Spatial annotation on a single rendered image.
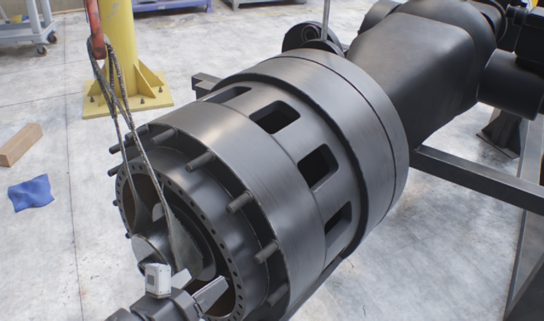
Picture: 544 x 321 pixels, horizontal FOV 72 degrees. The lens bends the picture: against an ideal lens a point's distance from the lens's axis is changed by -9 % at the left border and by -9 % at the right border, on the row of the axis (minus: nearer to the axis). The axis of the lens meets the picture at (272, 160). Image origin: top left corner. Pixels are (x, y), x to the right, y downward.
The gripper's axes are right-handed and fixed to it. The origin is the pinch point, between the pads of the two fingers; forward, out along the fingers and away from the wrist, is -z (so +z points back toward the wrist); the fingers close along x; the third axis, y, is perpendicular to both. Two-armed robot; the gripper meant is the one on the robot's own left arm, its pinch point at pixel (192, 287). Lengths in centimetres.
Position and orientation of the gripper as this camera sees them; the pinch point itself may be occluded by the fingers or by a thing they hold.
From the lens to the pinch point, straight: 68.5
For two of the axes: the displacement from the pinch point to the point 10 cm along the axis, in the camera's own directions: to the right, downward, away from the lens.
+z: -6.3, 4.3, -6.5
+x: 6.9, -0.9, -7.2
